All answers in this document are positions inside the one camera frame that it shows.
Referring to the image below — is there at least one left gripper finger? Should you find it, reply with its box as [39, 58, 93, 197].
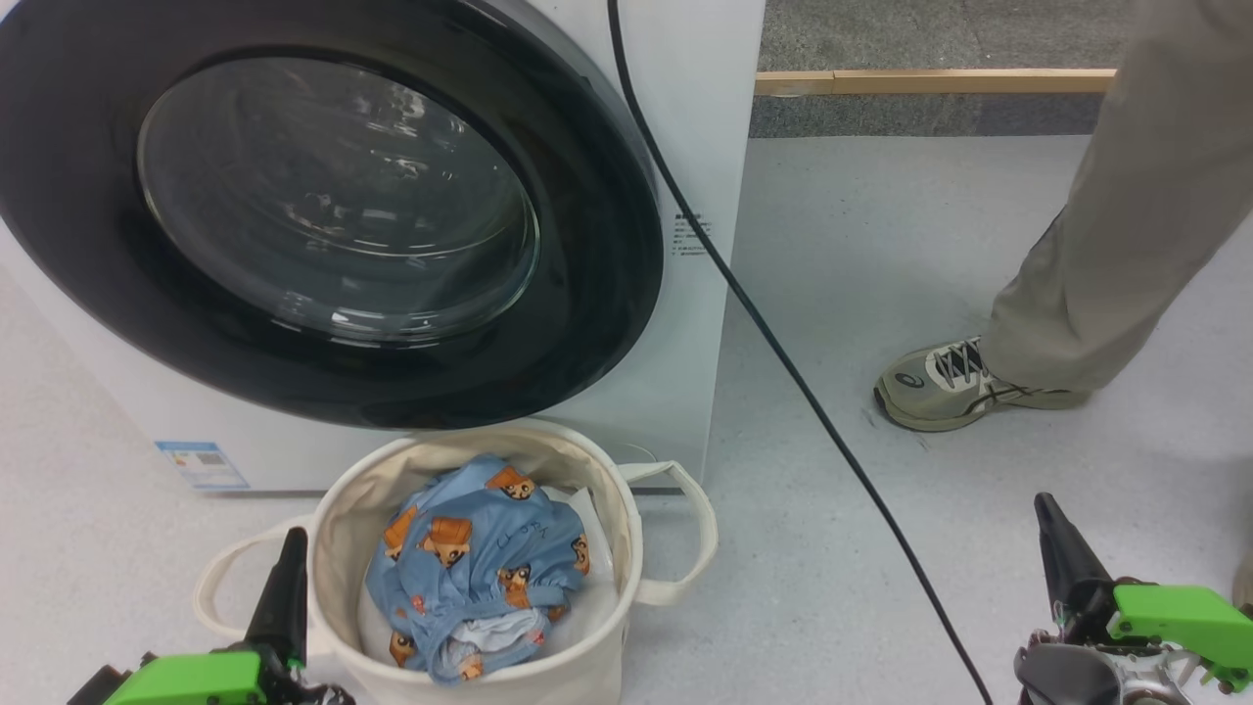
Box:
[243, 527, 310, 673]

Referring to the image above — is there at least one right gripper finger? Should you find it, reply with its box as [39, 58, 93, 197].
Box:
[1034, 492, 1117, 637]

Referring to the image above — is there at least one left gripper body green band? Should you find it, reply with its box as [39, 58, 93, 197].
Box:
[103, 651, 353, 705]

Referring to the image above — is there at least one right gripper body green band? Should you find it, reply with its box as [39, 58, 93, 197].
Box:
[1013, 584, 1253, 705]

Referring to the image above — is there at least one blue bear print garment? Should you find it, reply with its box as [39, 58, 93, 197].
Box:
[364, 453, 593, 684]

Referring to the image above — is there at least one round black washer door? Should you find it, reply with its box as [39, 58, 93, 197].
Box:
[0, 0, 667, 432]

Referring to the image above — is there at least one cream fabric laundry basket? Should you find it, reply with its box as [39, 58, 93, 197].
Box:
[193, 419, 719, 705]

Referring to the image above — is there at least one white cloth basket liner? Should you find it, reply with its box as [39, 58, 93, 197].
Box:
[357, 485, 620, 667]

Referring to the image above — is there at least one white front-load washing machine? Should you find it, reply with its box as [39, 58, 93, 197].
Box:
[0, 0, 766, 495]

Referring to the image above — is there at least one blue energy label sticker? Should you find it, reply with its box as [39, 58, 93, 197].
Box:
[155, 440, 251, 491]

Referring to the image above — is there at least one beige grey sneaker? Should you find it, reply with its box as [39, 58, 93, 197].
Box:
[873, 336, 1092, 433]

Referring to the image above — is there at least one khaki trouser leg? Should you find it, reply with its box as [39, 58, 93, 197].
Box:
[979, 0, 1253, 395]

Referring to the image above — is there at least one small printed text label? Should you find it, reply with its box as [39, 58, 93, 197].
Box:
[671, 211, 714, 258]

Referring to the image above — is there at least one wooden floor strip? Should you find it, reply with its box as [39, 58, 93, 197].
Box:
[754, 69, 1119, 96]

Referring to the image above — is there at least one long black cable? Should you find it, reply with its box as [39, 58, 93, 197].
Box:
[607, 0, 995, 705]

